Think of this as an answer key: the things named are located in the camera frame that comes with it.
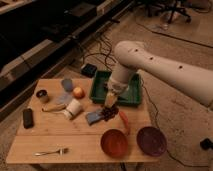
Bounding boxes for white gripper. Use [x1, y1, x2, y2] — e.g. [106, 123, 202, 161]
[104, 80, 128, 108]

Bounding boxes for dark grape bunch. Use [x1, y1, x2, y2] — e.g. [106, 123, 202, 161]
[101, 105, 119, 121]

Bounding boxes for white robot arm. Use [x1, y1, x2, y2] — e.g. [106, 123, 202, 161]
[105, 41, 213, 110]

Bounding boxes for white paper cup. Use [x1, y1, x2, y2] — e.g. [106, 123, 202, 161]
[64, 99, 83, 120]

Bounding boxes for small metal cup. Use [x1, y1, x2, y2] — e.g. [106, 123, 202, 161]
[36, 89, 49, 103]

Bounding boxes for green plastic tray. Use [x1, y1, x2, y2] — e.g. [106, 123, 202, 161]
[90, 71, 142, 107]

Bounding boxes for red chili pepper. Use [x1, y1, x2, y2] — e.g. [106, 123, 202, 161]
[119, 111, 130, 135]

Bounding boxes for blue sponge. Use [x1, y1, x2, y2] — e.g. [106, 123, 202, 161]
[85, 109, 104, 125]

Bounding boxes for red yellow apple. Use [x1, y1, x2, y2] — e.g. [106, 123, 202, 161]
[73, 87, 85, 99]

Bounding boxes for black power adapter box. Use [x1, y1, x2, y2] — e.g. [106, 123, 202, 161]
[81, 63, 97, 78]

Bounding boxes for red bowl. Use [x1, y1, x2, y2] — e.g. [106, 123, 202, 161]
[100, 129, 128, 158]

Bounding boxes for clear plastic lid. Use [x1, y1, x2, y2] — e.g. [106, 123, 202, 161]
[55, 93, 72, 105]

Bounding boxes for purple plate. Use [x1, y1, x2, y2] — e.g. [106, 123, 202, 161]
[136, 126, 167, 157]

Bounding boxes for yellow banana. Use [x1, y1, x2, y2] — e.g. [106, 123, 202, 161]
[42, 104, 66, 112]

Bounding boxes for silver fork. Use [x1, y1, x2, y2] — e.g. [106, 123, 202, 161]
[34, 148, 69, 156]

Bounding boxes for black remote control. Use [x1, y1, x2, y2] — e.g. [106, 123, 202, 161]
[23, 108, 34, 129]

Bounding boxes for black box on floor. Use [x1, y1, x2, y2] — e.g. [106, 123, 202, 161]
[200, 138, 213, 150]

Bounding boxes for office chair base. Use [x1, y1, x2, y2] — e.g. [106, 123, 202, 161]
[145, 0, 191, 24]

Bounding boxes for black floor cables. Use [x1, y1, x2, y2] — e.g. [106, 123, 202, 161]
[71, 33, 121, 73]

